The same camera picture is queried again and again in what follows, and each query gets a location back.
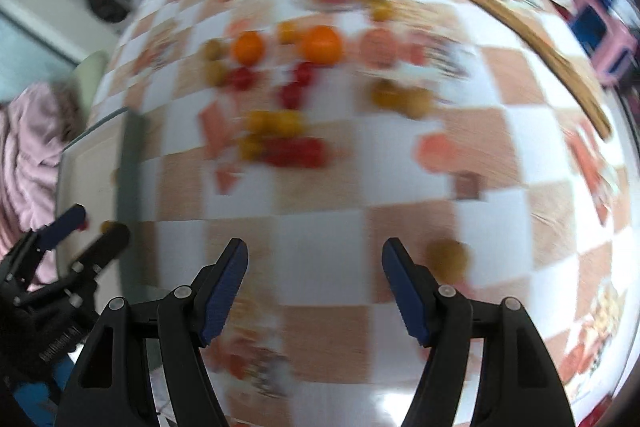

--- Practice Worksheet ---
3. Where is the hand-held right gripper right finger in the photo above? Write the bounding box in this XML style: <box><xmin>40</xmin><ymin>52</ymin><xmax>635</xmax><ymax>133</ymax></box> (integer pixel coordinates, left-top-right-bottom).
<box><xmin>381</xmin><ymin>237</ymin><xmax>578</xmax><ymax>427</ymax></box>

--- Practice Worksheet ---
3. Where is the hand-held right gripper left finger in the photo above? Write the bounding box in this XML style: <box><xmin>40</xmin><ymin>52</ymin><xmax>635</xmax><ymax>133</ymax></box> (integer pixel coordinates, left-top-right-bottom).
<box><xmin>54</xmin><ymin>238</ymin><xmax>249</xmax><ymax>427</ymax></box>

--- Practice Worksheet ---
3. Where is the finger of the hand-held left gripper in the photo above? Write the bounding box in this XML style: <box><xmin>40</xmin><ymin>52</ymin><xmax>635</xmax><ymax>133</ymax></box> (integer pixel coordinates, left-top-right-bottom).
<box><xmin>0</xmin><ymin>204</ymin><xmax>87</xmax><ymax>289</ymax></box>
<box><xmin>59</xmin><ymin>223</ymin><xmax>132</xmax><ymax>304</ymax></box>

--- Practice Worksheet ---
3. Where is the yellow-brown plum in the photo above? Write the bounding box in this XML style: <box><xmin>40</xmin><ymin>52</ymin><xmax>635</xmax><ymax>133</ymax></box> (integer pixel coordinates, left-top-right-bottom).
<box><xmin>425</xmin><ymin>239</ymin><xmax>471</xmax><ymax>280</ymax></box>
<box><xmin>402</xmin><ymin>87</ymin><xmax>435</xmax><ymax>118</ymax></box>
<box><xmin>202</xmin><ymin>39</ymin><xmax>226</xmax><ymax>62</ymax></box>
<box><xmin>205</xmin><ymin>62</ymin><xmax>229</xmax><ymax>86</ymax></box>
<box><xmin>371</xmin><ymin>79</ymin><xmax>406</xmax><ymax>108</ymax></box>

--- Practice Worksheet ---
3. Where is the white rectangular tray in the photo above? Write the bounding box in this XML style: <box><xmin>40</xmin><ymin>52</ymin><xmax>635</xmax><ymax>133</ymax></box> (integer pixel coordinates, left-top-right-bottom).
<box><xmin>55</xmin><ymin>107</ymin><xmax>151</xmax><ymax>303</ymax></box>

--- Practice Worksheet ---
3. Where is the blue garment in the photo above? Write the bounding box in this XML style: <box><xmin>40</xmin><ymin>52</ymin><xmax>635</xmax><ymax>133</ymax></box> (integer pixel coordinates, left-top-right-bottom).
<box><xmin>10</xmin><ymin>377</ymin><xmax>68</xmax><ymax>423</ymax></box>

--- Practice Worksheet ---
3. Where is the pink fleece blanket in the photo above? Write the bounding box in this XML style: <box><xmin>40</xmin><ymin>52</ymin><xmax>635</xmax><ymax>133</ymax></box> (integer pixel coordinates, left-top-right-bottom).
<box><xmin>0</xmin><ymin>79</ymin><xmax>81</xmax><ymax>293</ymax></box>

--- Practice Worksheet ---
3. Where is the checkered printed tablecloth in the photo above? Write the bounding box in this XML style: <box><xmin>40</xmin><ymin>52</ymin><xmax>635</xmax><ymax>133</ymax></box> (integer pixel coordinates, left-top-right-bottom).
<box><xmin>87</xmin><ymin>0</ymin><xmax>631</xmax><ymax>427</ymax></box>

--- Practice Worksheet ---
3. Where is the green sofa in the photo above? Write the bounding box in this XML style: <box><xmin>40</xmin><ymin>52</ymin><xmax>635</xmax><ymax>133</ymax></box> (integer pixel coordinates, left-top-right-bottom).
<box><xmin>75</xmin><ymin>49</ymin><xmax>111</xmax><ymax>118</ymax></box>

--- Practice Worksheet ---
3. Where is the orange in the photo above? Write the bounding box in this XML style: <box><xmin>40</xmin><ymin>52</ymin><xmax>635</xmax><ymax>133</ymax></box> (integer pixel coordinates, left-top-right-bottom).
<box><xmin>232</xmin><ymin>32</ymin><xmax>266</xmax><ymax>66</ymax></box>
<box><xmin>301</xmin><ymin>26</ymin><xmax>345</xmax><ymax>66</ymax></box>

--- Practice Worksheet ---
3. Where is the pink plastic stool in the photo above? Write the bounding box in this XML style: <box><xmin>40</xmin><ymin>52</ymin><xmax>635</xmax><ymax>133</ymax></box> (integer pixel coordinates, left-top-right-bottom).
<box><xmin>595</xmin><ymin>32</ymin><xmax>638</xmax><ymax>85</ymax></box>

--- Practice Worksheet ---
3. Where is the wooden rail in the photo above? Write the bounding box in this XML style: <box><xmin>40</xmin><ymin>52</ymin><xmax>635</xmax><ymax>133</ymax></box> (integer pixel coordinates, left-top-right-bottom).
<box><xmin>400</xmin><ymin>0</ymin><xmax>613</xmax><ymax>140</ymax></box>

